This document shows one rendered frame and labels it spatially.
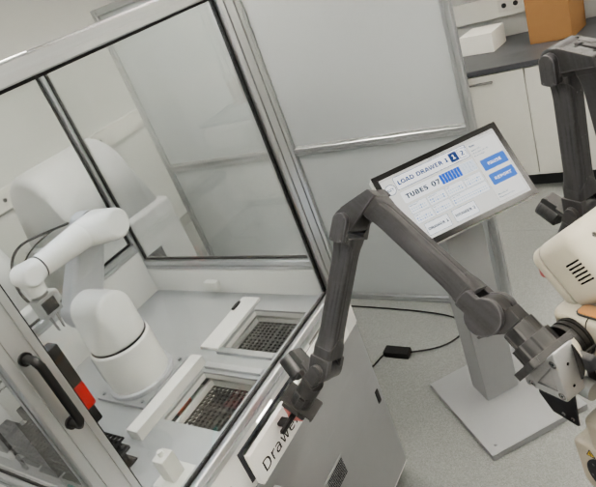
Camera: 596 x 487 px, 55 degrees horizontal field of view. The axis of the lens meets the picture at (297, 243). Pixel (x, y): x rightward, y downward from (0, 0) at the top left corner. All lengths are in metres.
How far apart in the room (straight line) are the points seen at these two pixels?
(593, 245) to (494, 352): 1.47
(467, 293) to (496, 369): 1.48
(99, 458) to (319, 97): 2.17
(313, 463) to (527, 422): 1.06
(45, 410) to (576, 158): 1.25
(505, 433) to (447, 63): 1.58
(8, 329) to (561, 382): 1.00
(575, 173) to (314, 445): 1.09
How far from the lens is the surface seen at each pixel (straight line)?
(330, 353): 1.42
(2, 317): 1.13
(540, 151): 4.19
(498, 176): 2.19
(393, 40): 2.74
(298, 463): 1.84
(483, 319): 1.18
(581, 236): 1.16
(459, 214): 2.09
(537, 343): 1.17
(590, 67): 1.35
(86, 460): 1.28
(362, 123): 2.94
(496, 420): 2.65
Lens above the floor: 2.00
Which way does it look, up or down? 26 degrees down
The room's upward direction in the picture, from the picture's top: 22 degrees counter-clockwise
